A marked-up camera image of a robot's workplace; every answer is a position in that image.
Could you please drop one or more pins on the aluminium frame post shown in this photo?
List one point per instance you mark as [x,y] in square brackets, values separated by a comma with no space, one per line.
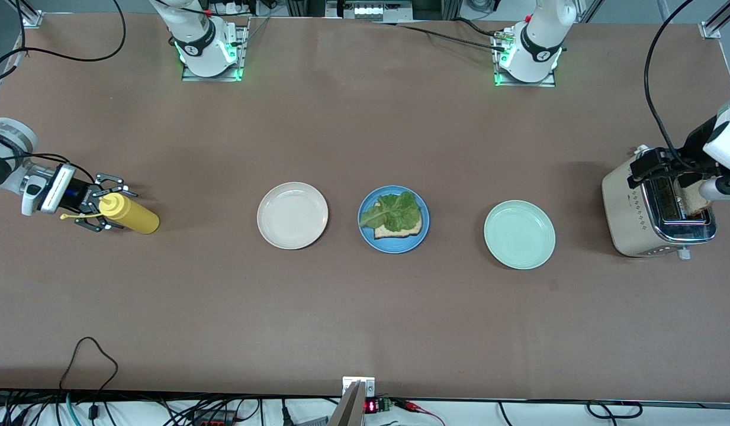
[30,16]
[717,22]

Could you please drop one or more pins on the pale green plate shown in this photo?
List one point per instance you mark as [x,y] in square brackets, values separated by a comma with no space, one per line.
[520,235]

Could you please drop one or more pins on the red digit display module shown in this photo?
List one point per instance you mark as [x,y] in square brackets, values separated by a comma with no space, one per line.
[378,406]

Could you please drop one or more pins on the red clip leads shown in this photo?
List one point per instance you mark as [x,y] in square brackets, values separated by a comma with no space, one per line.
[415,406]

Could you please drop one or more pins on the blue plate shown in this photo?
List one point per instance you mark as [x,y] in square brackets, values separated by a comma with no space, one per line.
[394,245]

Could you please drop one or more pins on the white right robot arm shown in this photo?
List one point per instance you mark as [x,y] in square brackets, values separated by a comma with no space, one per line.
[199,35]

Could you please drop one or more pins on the lit electronics unit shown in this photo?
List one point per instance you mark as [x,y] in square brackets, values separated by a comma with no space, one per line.
[369,9]

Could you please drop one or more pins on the aluminium camera mount post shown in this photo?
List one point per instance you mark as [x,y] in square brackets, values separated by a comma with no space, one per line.
[350,402]

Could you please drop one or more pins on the beige chrome toaster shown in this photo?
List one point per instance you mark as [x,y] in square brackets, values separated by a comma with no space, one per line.
[628,219]

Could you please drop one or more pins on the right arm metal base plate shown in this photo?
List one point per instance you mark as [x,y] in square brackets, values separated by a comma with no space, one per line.
[190,74]

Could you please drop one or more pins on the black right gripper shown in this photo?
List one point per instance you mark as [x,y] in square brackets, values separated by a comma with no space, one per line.
[80,197]

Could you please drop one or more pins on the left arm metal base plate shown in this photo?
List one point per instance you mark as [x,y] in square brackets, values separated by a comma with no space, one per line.
[548,83]

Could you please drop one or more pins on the green lettuce leaf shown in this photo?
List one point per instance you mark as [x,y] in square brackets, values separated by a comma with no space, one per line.
[394,213]

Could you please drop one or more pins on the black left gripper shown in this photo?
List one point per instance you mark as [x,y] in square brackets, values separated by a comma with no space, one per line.
[692,143]

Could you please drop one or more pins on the toasted bread slice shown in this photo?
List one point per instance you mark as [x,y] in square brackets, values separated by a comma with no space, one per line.
[693,198]
[400,233]

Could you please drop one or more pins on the white plate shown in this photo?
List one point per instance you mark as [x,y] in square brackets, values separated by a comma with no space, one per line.
[292,215]

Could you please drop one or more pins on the yellow squeeze bottle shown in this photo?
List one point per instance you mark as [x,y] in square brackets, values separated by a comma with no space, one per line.
[134,216]

